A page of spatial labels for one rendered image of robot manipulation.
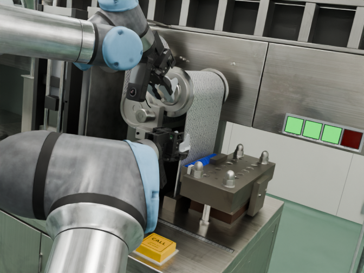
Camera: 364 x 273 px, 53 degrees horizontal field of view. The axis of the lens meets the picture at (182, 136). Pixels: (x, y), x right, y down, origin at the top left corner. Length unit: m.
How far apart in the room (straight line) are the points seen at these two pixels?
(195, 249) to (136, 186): 0.54
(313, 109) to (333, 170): 2.45
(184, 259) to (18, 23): 0.61
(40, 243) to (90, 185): 0.75
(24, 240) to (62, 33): 0.74
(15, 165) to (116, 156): 0.12
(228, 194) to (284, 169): 2.81
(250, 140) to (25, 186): 3.46
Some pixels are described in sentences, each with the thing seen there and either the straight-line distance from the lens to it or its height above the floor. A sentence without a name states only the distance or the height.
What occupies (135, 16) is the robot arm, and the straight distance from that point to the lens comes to 0.83.
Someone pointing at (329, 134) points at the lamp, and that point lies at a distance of 1.26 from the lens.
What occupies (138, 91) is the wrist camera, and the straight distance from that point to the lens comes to 0.91.
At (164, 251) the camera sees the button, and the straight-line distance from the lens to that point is 0.89.
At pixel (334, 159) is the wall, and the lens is 3.68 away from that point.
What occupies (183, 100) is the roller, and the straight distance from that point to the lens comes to 1.05.
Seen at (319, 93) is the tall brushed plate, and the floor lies 1.30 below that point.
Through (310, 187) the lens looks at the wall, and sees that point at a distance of 3.78.
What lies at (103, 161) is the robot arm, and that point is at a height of 1.24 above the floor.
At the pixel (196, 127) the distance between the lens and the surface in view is 1.13.
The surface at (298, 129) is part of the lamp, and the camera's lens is 1.28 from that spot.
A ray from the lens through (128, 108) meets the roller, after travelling 1.18.
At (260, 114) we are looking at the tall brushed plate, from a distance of 1.31.
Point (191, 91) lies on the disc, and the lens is 1.05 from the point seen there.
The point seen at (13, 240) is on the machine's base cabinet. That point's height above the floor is 0.74.
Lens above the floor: 1.39
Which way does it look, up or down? 14 degrees down
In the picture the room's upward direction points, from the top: 9 degrees clockwise
